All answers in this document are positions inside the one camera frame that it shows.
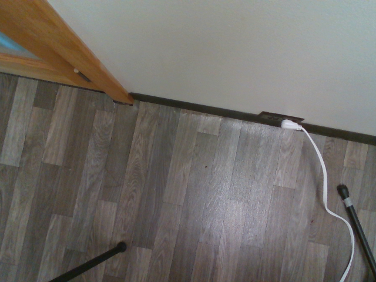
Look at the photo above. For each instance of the black baseboard strip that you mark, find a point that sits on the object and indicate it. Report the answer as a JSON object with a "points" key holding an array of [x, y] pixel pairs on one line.
{"points": [[191, 106]]}

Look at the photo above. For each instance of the black tripod leg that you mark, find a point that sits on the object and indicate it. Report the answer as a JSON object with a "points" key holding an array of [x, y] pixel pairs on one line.
{"points": [[357, 223], [94, 263]]}

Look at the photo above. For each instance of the wooden door with glass pane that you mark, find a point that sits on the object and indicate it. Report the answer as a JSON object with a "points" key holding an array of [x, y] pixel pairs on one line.
{"points": [[20, 63]]}

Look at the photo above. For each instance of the dark wall outlet plate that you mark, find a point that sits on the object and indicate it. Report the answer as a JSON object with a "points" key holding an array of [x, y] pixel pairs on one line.
{"points": [[271, 117]]}

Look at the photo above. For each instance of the wooden door frame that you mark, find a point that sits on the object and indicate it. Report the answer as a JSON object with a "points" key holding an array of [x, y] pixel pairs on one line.
{"points": [[73, 44]]}

